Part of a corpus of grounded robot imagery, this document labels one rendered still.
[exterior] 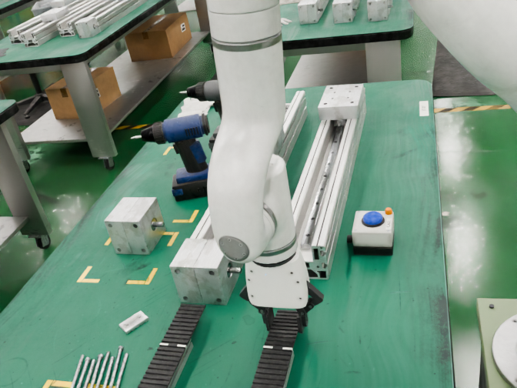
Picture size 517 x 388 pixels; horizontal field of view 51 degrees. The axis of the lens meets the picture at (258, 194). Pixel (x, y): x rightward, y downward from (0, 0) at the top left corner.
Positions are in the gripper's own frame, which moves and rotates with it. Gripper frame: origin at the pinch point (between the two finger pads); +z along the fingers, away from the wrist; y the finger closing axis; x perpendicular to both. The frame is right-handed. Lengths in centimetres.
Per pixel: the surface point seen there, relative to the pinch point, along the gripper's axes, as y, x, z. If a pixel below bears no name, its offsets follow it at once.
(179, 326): -19.5, -2.9, 0.6
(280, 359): 0.9, -8.6, 0.5
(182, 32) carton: -184, 385, 49
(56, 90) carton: -213, 232, 39
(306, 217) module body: -1.6, 30.5, -0.6
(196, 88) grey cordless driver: -39, 71, -17
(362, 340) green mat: 13.3, -0.1, 3.8
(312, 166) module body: -2.4, 46.2, -4.6
